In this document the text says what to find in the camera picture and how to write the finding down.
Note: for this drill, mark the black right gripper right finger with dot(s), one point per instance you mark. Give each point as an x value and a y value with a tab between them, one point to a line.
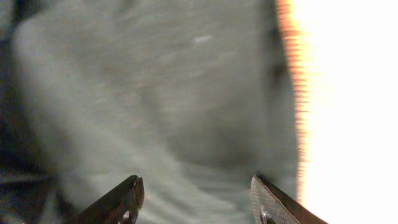
270	205

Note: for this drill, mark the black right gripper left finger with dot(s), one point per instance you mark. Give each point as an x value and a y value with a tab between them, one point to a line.
120	205

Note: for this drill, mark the black shorts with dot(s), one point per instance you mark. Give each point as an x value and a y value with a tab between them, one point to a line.
192	95

